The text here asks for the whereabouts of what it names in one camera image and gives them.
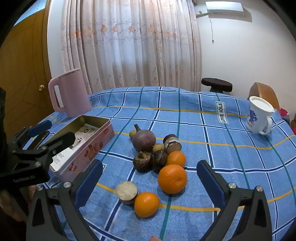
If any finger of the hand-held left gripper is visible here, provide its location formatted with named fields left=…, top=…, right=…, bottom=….
left=35, top=132, right=76, bottom=169
left=9, top=120, right=53, bottom=153

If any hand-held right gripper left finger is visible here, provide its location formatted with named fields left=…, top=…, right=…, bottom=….
left=26, top=159, right=104, bottom=241

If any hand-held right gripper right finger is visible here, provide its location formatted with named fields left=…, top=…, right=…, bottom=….
left=196, top=160, right=273, bottom=241

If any pink tin box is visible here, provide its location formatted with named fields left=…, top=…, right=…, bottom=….
left=47, top=115, right=115, bottom=183

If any small orange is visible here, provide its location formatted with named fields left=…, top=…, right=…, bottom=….
left=166, top=151, right=187, bottom=168
left=134, top=192, right=160, bottom=219

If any large orange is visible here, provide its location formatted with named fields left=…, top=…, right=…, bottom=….
left=158, top=164, right=188, bottom=194

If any cut yam piece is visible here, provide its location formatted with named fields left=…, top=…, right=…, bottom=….
left=116, top=181, right=139, bottom=205
left=163, top=134, right=182, bottom=155

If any dark brown mangosteen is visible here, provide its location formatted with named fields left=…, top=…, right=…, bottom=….
left=152, top=149, right=169, bottom=173
left=133, top=151, right=153, bottom=173

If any purple round turnip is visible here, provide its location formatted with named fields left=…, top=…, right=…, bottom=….
left=132, top=124, right=157, bottom=153

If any person's left hand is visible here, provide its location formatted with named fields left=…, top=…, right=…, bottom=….
left=0, top=185, right=36, bottom=223

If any printed paper leaflet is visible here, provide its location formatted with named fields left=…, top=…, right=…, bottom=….
left=50, top=124, right=99, bottom=172

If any pink electric kettle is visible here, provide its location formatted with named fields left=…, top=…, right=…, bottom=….
left=48, top=68, right=92, bottom=118

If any blue checked tablecloth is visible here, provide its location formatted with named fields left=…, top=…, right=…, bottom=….
left=38, top=86, right=296, bottom=241

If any wooden door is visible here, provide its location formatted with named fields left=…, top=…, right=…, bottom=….
left=0, top=9, right=53, bottom=137

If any white mug with blue print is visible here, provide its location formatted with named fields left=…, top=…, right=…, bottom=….
left=245, top=96, right=276, bottom=135

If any dark round stool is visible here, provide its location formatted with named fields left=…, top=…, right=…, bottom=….
left=201, top=77, right=233, bottom=94

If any brown leather sofa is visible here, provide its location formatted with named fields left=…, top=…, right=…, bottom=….
left=250, top=82, right=281, bottom=114

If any white floral curtain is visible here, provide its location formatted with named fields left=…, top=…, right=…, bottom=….
left=60, top=0, right=202, bottom=94

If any white air conditioner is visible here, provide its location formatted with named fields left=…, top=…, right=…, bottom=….
left=195, top=1, right=252, bottom=23

